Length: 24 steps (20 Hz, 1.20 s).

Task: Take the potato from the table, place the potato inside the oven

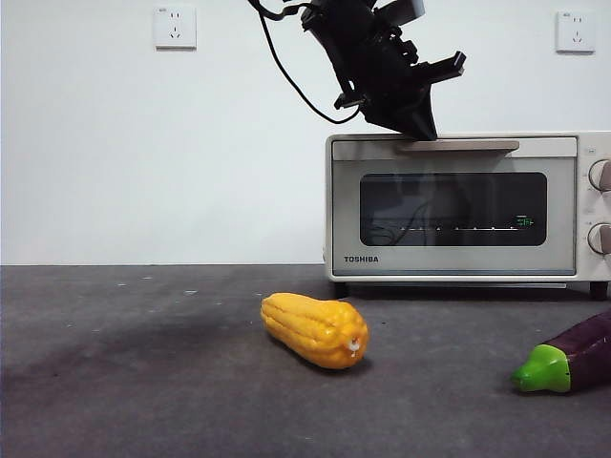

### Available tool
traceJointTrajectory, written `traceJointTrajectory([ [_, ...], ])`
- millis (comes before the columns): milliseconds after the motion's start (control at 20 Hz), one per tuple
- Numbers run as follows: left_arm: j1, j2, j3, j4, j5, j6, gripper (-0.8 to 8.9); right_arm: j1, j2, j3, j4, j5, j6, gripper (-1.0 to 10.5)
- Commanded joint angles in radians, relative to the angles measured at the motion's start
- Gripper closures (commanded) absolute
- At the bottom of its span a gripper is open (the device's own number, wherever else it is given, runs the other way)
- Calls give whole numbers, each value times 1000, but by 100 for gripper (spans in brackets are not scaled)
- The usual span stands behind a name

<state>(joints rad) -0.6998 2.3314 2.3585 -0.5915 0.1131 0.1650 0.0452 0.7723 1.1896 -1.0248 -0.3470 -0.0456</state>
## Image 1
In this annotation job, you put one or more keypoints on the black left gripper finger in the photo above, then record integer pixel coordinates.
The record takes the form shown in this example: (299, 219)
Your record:
(391, 114)
(425, 119)

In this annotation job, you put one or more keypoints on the round beige oven knob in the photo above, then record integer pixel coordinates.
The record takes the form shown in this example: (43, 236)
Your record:
(599, 238)
(599, 175)

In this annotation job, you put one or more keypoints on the cream toaster oven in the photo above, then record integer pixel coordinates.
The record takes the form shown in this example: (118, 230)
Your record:
(584, 210)

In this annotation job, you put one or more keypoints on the yellow toy corn cob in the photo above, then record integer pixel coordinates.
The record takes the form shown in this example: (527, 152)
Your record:
(310, 329)

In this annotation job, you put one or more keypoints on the purple toy eggplant, green stem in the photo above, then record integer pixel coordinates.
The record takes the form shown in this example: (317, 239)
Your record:
(584, 348)

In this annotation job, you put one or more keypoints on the white wall socket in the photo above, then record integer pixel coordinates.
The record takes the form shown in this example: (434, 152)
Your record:
(175, 27)
(575, 32)

